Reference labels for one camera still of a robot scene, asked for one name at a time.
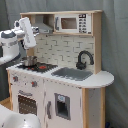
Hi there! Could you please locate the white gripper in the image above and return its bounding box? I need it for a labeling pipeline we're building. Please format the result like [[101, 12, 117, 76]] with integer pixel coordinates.
[[14, 17, 36, 49]]

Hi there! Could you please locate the silver toy pot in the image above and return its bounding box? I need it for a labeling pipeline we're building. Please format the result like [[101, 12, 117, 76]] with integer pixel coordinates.
[[21, 56, 37, 67]]

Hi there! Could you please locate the white microwave door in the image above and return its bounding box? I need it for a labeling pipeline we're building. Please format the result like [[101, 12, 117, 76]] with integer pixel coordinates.
[[55, 14, 92, 34]]

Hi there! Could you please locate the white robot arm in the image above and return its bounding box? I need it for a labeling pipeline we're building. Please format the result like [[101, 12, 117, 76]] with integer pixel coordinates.
[[0, 17, 41, 128]]

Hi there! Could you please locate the wooden toy kitchen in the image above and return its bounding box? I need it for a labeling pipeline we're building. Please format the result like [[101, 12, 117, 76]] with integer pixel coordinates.
[[8, 10, 114, 128]]

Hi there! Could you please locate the grey range hood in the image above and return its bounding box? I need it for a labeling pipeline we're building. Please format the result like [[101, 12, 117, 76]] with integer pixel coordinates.
[[32, 14, 54, 34]]

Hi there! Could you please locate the black toy stovetop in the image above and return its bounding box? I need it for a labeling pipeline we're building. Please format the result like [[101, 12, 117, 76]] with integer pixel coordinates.
[[19, 62, 56, 73]]

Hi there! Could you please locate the left red stove knob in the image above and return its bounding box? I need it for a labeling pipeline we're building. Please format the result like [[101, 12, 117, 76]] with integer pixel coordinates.
[[13, 76, 18, 82]]

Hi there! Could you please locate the red stove knob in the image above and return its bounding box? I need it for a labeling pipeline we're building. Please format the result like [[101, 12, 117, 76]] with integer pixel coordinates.
[[13, 76, 18, 82], [31, 81, 37, 87]]

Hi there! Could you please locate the right red stove knob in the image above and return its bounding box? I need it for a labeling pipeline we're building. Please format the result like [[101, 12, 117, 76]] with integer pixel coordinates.
[[31, 81, 37, 87]]

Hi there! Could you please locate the black toy faucet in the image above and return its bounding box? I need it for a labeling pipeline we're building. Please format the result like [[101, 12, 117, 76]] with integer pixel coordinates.
[[76, 50, 94, 70]]

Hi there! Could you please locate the grey toy sink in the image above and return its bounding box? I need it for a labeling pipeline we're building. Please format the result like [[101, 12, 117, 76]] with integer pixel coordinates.
[[52, 67, 92, 81]]

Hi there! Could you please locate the toy oven door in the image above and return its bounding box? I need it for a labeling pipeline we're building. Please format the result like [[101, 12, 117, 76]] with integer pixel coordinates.
[[18, 95, 37, 115]]

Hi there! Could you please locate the grey water dispenser panel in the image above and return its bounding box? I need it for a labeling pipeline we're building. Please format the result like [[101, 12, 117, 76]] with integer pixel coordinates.
[[54, 93, 71, 120]]

